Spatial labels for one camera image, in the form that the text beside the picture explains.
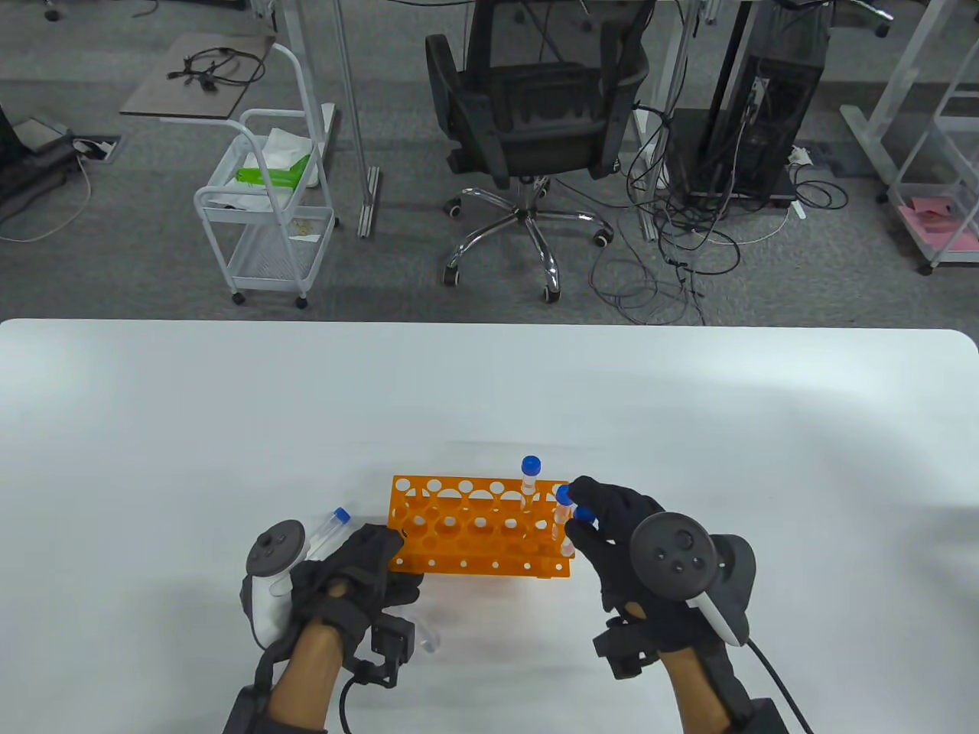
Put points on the person's left hand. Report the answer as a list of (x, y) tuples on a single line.
[(356, 569)]

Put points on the orange test tube rack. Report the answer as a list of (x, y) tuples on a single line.
[(478, 566)]

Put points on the grey metal desk leg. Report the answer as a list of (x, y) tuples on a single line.
[(673, 69), (353, 115)]

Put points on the black chair base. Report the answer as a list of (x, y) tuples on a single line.
[(882, 29)]

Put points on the white shelf trolley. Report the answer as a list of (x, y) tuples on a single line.
[(925, 267)]

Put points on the black and white tracking controller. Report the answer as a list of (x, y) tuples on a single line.
[(275, 547), (673, 552)]

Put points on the person's right forearm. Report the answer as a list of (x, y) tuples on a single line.
[(696, 692)]

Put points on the white plastic bag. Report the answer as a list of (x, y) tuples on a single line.
[(287, 145)]

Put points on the black computer tower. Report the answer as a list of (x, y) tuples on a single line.
[(765, 115)]

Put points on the black equipment base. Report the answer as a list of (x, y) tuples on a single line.
[(23, 164)]

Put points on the floor power outlet box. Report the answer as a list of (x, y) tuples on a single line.
[(95, 147)]

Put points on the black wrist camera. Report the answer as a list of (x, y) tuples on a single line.
[(394, 646), (623, 654)]

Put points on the white desk frame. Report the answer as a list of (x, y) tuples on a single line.
[(872, 126)]

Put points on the white power plug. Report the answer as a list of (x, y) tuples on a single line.
[(799, 155)]

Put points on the green packet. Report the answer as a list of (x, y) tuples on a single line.
[(264, 177)]

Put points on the person's left forearm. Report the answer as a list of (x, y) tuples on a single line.
[(306, 677)]

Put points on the person's right hand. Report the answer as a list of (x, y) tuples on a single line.
[(612, 558)]

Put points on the pink paper sheet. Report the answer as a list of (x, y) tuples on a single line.
[(937, 225)]

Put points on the black castor wheel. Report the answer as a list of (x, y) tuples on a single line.
[(52, 11)]

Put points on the clear test tube blue cap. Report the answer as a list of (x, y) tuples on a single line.
[(531, 465), (430, 641), (330, 527), (585, 514), (564, 495)]

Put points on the black labelled sensor box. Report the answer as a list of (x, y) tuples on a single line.
[(765, 720), (241, 711)]

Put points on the black office chair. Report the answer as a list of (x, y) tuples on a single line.
[(535, 115)]

